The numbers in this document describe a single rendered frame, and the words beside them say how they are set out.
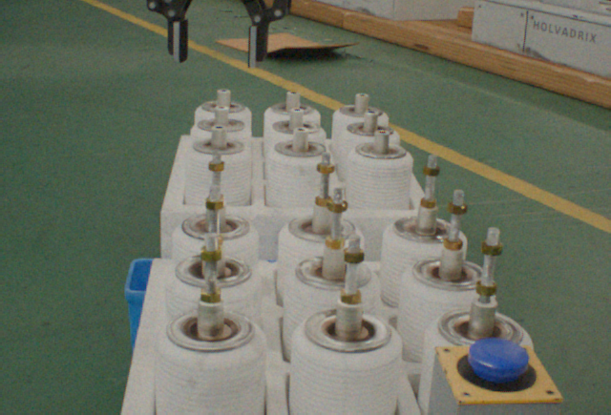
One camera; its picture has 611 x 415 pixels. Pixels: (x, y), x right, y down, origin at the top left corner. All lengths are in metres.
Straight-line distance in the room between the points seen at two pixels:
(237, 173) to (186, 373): 0.55
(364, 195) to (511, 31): 2.15
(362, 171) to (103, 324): 0.44
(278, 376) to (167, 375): 0.13
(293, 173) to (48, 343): 0.42
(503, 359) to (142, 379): 0.37
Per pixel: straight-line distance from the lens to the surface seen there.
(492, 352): 0.59
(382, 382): 0.74
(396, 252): 0.96
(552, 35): 3.19
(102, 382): 1.16
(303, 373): 0.74
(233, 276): 0.84
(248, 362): 0.73
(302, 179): 1.23
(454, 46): 3.47
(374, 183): 1.24
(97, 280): 1.44
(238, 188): 1.24
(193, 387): 0.73
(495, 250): 0.74
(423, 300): 0.85
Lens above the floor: 0.61
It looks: 19 degrees down
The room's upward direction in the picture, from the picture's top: 3 degrees clockwise
